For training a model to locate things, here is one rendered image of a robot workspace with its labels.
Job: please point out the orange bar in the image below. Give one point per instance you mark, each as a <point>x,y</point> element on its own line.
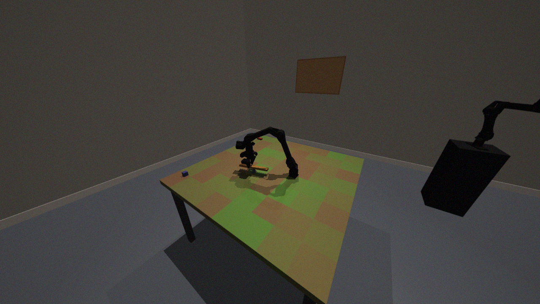
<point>254,167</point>

